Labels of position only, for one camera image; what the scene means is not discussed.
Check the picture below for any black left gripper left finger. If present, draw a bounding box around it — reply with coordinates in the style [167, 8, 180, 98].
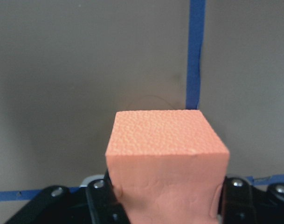
[85, 171, 130, 224]

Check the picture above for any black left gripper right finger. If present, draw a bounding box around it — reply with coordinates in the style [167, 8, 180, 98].
[218, 175, 257, 224]

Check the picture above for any orange foam cube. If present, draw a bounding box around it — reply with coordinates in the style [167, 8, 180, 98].
[105, 110, 229, 224]

